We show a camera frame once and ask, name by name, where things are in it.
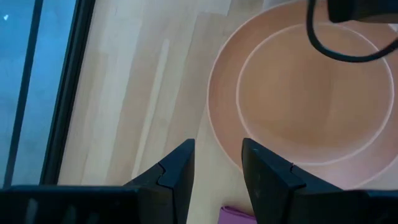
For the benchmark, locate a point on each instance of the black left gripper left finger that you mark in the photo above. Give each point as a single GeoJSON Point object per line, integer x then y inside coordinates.
{"type": "Point", "coordinates": [177, 183]}

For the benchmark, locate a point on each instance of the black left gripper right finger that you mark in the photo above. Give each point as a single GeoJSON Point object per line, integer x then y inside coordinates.
{"type": "Point", "coordinates": [267, 183]}

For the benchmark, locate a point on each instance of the peach bowl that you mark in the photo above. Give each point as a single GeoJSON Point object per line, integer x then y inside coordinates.
{"type": "Point", "coordinates": [314, 93]}

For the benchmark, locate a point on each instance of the folded pink cloth napkin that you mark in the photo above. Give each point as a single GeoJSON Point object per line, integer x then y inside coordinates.
{"type": "Point", "coordinates": [237, 215]}

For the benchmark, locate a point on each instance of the peach plate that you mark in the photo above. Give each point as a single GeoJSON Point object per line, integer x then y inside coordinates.
{"type": "Point", "coordinates": [224, 102]}

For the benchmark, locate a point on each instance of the black table edge rail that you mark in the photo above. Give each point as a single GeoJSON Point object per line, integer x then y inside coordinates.
{"type": "Point", "coordinates": [66, 93]}

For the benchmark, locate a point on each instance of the thin black frame bar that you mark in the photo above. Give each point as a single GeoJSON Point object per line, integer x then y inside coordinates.
{"type": "Point", "coordinates": [23, 93]}

